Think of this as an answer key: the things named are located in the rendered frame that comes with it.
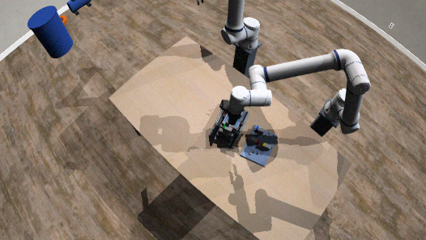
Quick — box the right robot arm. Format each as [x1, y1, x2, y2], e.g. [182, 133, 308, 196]
[221, 0, 260, 50]

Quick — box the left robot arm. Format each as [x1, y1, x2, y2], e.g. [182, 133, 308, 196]
[229, 49, 371, 134]

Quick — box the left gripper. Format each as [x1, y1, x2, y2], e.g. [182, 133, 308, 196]
[219, 100, 245, 127]

